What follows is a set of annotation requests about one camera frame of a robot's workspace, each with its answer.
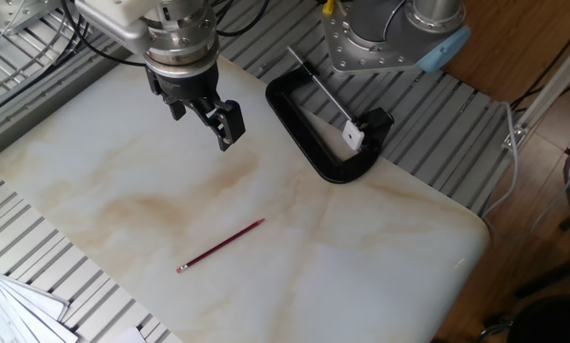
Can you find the small black white pencil sharpener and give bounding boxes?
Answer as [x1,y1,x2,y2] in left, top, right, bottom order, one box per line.
[341,119,365,151]

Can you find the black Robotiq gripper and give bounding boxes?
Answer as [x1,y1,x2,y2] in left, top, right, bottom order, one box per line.
[144,59,247,152]

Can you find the black round stool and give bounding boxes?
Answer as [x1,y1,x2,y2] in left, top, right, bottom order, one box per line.
[506,294,570,343]

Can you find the white marble tile slab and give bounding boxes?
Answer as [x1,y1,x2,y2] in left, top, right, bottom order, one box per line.
[0,54,491,343]

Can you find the red pencil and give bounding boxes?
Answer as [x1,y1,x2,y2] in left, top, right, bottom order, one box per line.
[175,217,266,274]

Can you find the black cables along rail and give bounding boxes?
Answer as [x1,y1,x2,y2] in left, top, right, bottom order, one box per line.
[0,0,91,123]

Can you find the white printed wrist mount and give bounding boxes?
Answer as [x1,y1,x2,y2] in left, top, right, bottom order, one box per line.
[73,0,165,54]

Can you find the grey aluminium table rail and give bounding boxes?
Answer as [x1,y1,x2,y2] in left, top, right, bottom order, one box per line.
[0,45,129,166]

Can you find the black chair leg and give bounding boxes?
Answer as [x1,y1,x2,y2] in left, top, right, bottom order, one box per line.
[513,252,570,299]

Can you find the grey cable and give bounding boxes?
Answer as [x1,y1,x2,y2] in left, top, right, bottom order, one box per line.
[479,102,520,225]

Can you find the black metal C-clamp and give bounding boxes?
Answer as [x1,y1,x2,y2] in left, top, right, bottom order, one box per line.
[264,46,395,185]

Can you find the white printed paper stack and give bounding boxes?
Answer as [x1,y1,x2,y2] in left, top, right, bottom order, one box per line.
[0,264,79,343]

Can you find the single white printed sheet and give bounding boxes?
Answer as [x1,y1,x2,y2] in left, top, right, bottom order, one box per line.
[112,326,146,343]

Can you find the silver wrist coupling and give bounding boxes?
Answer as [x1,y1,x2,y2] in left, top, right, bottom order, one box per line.
[141,0,220,78]

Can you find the silver perforated mounting plate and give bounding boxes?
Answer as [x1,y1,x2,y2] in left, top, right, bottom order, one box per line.
[0,0,65,37]

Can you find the black gripper cable bundle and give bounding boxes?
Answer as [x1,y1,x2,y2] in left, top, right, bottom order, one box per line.
[60,0,272,68]

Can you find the aluminium frame profile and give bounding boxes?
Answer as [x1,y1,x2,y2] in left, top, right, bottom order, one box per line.
[501,32,570,151]

